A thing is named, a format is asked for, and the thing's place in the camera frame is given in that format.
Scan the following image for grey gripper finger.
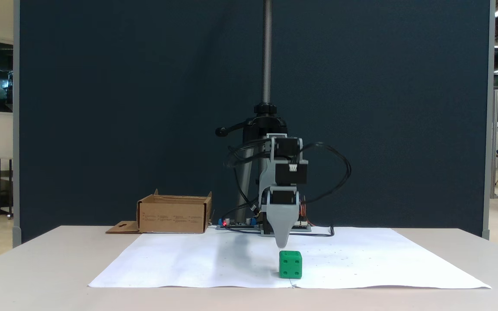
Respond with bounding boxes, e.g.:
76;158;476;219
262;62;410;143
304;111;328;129
266;206;300;250

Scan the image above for green dice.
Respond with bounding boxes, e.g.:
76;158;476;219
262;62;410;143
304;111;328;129
279;251;303;279

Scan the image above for circuit board with blue terminals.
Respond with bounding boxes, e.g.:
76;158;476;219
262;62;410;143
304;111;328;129
216;218;261;231

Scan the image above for white paper sheet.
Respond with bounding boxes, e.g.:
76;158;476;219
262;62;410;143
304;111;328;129
88;226;293;289
275;226;492;290

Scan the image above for brown cardboard box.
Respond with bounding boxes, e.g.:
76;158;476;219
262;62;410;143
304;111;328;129
105;189;213;235

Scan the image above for black tripod with grey legs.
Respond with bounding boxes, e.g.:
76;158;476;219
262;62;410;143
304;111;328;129
215;0;295;225

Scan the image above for dark blue partition panel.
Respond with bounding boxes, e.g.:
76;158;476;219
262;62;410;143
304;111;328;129
13;0;496;248

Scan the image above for black metal cart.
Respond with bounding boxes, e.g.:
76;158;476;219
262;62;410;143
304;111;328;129
0;157;14;220

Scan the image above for grey framed window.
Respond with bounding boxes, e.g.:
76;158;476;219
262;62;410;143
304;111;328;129
0;37;14;117

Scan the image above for circuit board with coloured wires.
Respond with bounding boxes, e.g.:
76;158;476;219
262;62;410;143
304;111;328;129
290;218;313;233

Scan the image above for black cable on table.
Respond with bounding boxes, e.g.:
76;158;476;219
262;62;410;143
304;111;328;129
227;224;335;238

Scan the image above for black looped motor cable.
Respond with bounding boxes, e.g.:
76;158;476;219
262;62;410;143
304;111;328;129
297;142;353;205
224;138;272;222

